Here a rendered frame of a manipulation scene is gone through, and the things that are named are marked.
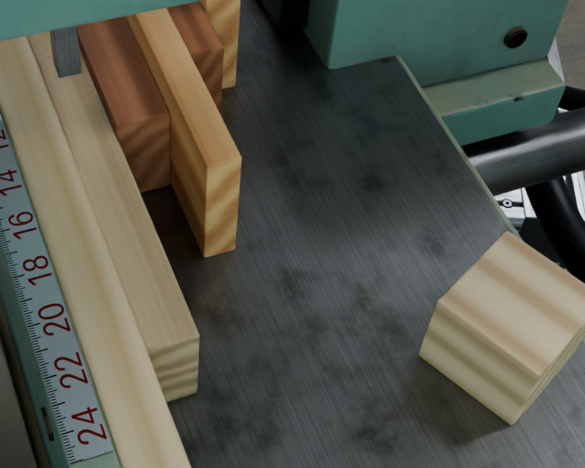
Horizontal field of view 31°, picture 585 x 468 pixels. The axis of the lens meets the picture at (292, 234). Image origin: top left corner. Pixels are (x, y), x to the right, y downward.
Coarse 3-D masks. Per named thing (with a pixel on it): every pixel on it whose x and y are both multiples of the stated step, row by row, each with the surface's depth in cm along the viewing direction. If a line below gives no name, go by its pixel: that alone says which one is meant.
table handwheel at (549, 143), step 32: (576, 96) 67; (544, 128) 59; (576, 128) 59; (480, 160) 57; (512, 160) 58; (544, 160) 58; (576, 160) 59; (544, 192) 73; (544, 224) 73; (576, 224) 72; (576, 256) 71
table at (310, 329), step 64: (256, 0) 52; (256, 64) 49; (320, 64) 50; (384, 64) 50; (256, 128) 47; (320, 128) 47; (384, 128) 48; (448, 128) 54; (512, 128) 56; (256, 192) 45; (320, 192) 45; (384, 192) 45; (448, 192) 46; (192, 256) 42; (256, 256) 42; (320, 256) 43; (384, 256) 43; (448, 256) 43; (256, 320) 41; (320, 320) 41; (384, 320) 41; (256, 384) 39; (320, 384) 39; (384, 384) 39; (448, 384) 40; (576, 384) 40; (192, 448) 37; (256, 448) 37; (320, 448) 38; (384, 448) 38; (448, 448) 38; (512, 448) 38; (576, 448) 38
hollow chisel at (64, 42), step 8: (56, 32) 39; (64, 32) 39; (72, 32) 39; (56, 40) 39; (64, 40) 39; (72, 40) 40; (56, 48) 40; (64, 48) 40; (72, 48) 40; (56, 56) 40; (64, 56) 40; (72, 56) 40; (56, 64) 41; (64, 64) 40; (72, 64) 40; (80, 64) 41; (64, 72) 41; (72, 72) 41; (80, 72) 41
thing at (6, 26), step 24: (0, 0) 33; (24, 0) 33; (48, 0) 34; (72, 0) 34; (96, 0) 35; (120, 0) 35; (144, 0) 35; (168, 0) 36; (192, 0) 36; (0, 24) 34; (24, 24) 34; (48, 24) 35; (72, 24) 35
